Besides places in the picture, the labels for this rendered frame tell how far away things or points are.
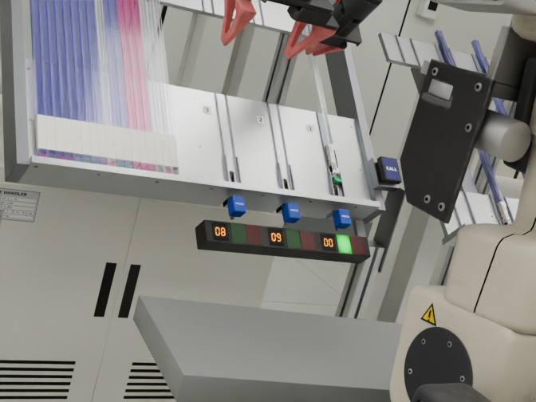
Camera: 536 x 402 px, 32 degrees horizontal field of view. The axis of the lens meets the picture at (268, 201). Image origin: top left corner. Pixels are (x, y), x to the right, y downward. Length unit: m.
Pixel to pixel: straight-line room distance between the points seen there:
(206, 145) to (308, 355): 0.47
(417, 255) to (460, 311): 0.98
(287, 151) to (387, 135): 2.54
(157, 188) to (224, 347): 0.38
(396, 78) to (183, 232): 2.37
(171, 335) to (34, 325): 0.70
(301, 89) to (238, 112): 2.24
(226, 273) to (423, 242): 0.43
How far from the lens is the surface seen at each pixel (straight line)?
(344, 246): 1.71
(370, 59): 4.09
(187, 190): 1.57
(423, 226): 2.00
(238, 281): 2.06
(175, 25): 3.64
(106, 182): 1.52
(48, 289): 1.91
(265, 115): 1.73
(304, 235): 1.66
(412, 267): 2.02
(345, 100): 1.90
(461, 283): 1.04
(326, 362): 1.33
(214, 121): 1.67
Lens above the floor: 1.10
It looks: 14 degrees down
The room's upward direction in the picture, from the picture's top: 16 degrees clockwise
